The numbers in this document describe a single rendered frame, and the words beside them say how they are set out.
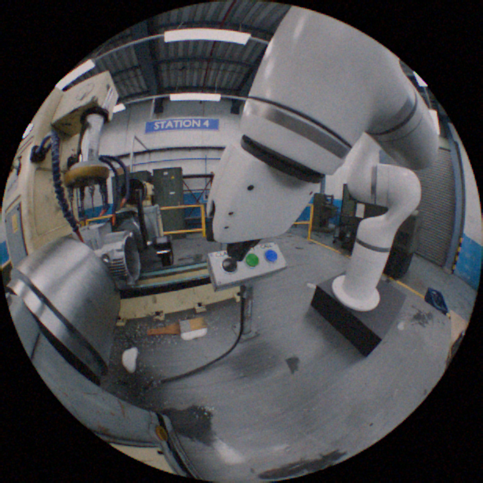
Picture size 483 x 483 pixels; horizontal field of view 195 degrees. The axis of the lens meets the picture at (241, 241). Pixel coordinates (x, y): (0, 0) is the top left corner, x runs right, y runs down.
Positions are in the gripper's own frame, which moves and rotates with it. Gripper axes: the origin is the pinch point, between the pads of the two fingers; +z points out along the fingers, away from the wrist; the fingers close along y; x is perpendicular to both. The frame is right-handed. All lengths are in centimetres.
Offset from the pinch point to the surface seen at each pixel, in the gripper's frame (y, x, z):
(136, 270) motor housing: 28.4, -15.2, 34.5
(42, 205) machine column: 60, -27, 3
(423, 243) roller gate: -635, 123, -16
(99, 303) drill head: 24.7, 3.4, 5.1
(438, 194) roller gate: -630, 42, -179
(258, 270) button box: -5.7, 2.4, 6.6
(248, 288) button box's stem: -4.7, 4.5, 12.8
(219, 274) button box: 2.3, 1.4, 6.6
